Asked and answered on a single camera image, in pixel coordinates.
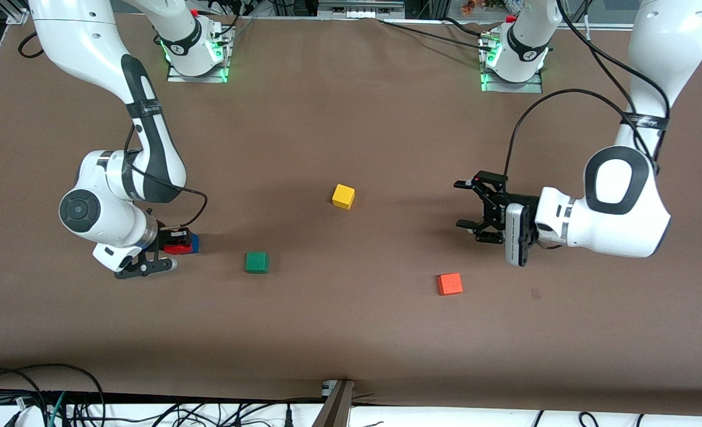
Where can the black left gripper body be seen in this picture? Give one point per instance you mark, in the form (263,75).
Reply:
(495,216)

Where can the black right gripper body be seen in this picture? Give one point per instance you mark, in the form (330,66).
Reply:
(165,240)

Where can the red cube block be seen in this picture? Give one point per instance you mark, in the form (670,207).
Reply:
(179,248)

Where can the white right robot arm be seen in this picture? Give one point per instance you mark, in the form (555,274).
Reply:
(90,35)

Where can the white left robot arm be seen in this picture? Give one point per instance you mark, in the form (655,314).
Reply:
(624,219)

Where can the blue cube block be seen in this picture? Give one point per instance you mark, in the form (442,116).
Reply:
(195,243)

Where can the orange cube block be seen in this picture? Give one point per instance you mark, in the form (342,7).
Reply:
(449,284)

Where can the green cube block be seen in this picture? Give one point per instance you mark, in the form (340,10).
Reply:
(257,262)

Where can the yellow cube block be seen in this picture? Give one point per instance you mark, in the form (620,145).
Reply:
(343,196)

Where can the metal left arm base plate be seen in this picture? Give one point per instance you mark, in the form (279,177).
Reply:
(529,89)

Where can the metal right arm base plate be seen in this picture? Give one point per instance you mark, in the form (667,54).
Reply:
(176,78)

